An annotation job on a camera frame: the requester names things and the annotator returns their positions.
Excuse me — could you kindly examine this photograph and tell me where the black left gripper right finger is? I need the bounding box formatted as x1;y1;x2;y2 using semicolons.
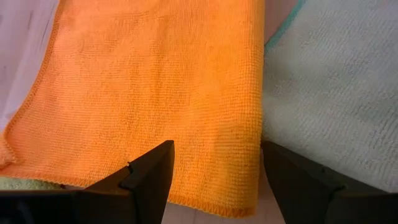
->
262;140;398;224

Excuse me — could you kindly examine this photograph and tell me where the orange microfiber towel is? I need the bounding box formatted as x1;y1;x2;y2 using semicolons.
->
0;0;266;218

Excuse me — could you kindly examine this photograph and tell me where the lime green microfiber towel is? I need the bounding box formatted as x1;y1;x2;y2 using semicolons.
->
0;176;65;191

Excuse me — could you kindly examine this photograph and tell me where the sage green towel teal edge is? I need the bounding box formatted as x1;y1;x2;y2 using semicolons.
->
262;0;398;194

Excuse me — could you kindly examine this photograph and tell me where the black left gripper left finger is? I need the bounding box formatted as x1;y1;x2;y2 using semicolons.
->
0;139;175;224

